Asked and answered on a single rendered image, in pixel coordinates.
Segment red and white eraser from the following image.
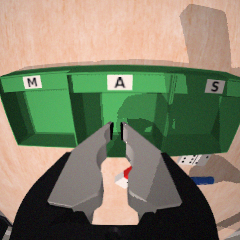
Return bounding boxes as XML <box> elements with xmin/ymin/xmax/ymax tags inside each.
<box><xmin>115</xmin><ymin>166</ymin><xmax>132</xmax><ymax>189</ymax></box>

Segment blue battery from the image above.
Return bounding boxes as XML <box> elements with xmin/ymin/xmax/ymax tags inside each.
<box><xmin>190</xmin><ymin>177</ymin><xmax>215</xmax><ymax>185</ymax></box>

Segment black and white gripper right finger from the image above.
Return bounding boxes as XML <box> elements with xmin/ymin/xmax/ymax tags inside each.
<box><xmin>120</xmin><ymin>121</ymin><xmax>219</xmax><ymax>240</ymax></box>

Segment white domino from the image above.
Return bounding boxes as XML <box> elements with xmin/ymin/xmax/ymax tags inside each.
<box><xmin>177</xmin><ymin>154</ymin><xmax>212</xmax><ymax>166</ymax></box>

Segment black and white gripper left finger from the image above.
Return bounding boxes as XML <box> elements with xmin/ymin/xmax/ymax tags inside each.
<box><xmin>9</xmin><ymin>121</ymin><xmax>114</xmax><ymax>240</ymax></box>

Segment green three-compartment bin rack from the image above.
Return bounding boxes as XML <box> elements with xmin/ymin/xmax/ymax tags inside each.
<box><xmin>0</xmin><ymin>65</ymin><xmax>240</xmax><ymax>158</ymax></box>

